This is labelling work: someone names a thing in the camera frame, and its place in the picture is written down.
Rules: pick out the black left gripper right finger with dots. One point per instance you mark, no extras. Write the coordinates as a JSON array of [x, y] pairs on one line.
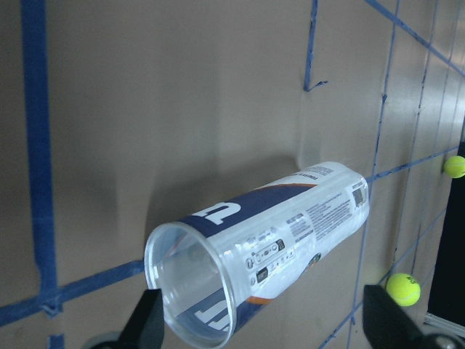
[[386, 325]]

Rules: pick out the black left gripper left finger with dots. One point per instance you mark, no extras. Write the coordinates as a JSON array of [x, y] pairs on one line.
[[145, 327]]

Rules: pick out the white blue tennis ball can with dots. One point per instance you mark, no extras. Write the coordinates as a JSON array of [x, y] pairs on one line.
[[217, 268]]

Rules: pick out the tennis ball right foreground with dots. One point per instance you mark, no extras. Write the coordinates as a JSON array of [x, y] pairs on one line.
[[404, 289]]

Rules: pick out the tennis ball near right base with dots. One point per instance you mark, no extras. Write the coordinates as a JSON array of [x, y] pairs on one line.
[[454, 167]]

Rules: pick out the brown paper table mat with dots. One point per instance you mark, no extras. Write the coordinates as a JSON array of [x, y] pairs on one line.
[[117, 116]]

